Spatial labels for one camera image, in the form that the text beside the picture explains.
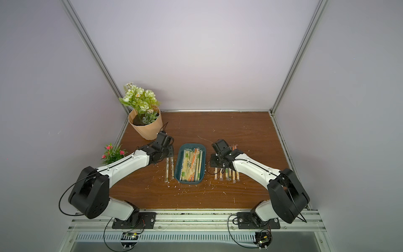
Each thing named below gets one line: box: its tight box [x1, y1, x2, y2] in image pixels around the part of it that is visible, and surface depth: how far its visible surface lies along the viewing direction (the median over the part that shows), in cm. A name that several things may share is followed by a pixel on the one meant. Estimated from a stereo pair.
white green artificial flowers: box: [118, 81, 162, 125], surface depth 92 cm
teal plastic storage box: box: [174, 143, 207, 185], surface depth 92 cm
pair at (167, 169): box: [164, 157, 169, 183], surface depth 92 cm
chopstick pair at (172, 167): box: [171, 156, 175, 180], surface depth 92 cm
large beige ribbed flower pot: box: [128, 106, 164, 141], surface depth 96 cm
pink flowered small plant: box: [100, 142, 129, 166], surface depth 85 cm
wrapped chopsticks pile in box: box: [179, 148, 204, 182], surface depth 92 cm
